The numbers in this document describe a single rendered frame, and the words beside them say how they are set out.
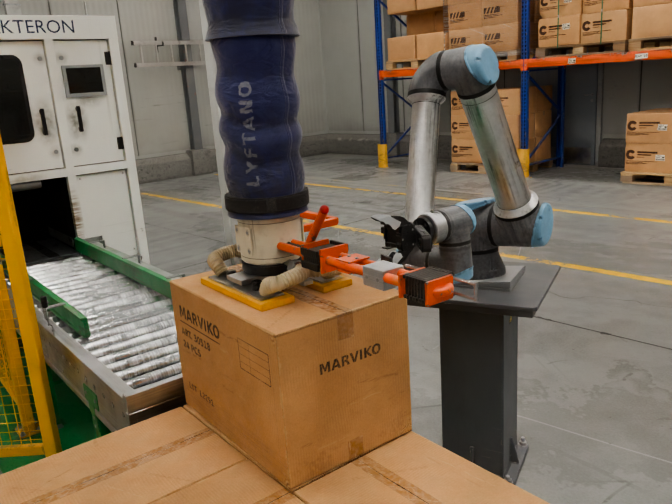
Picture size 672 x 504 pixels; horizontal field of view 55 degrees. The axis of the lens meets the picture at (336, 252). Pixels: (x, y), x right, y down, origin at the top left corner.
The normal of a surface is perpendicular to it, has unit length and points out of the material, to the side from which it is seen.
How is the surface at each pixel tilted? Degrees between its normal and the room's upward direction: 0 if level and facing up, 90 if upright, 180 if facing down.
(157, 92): 90
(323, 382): 90
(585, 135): 90
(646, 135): 91
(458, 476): 0
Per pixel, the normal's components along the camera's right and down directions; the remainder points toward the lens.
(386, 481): -0.07, -0.96
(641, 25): -0.76, 0.21
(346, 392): 0.60, 0.17
